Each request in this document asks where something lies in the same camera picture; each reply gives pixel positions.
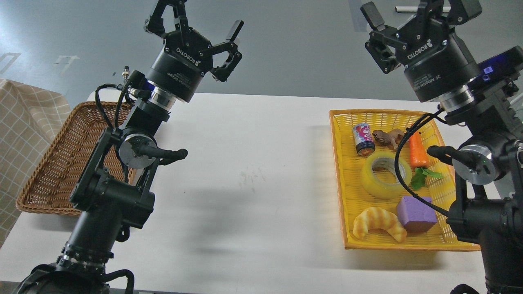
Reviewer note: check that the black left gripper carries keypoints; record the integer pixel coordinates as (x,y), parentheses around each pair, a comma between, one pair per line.
(182,67)

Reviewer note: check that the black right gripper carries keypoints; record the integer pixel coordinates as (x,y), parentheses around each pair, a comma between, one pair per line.
(436,60)

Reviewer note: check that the yellow tape roll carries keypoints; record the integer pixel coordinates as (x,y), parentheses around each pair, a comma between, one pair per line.
(375,186)

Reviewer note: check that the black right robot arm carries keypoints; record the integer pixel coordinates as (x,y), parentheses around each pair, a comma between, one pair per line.
(488,166)

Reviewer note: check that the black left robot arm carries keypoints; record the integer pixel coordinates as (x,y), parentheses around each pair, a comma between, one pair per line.
(113,191)

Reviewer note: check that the white floor fixture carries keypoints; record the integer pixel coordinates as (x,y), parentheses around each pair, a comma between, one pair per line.
(413,9)

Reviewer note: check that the brown toy animal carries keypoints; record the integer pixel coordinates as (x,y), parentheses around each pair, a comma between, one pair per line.
(388,139)

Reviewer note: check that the small soda can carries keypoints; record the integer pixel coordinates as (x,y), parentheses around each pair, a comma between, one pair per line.
(364,142)

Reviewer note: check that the orange toy carrot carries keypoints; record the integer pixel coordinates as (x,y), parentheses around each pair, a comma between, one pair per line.
(419,161)

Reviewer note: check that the yellow plastic basket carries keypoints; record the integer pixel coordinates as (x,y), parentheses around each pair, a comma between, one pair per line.
(354,199)

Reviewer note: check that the purple foam block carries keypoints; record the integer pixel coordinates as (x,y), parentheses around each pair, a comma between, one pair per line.
(415,216)

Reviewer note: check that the toy croissant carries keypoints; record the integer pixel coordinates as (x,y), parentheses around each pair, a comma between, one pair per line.
(379,218)

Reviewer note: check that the brown wicker basket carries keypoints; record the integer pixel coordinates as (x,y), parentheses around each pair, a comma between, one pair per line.
(49,188)

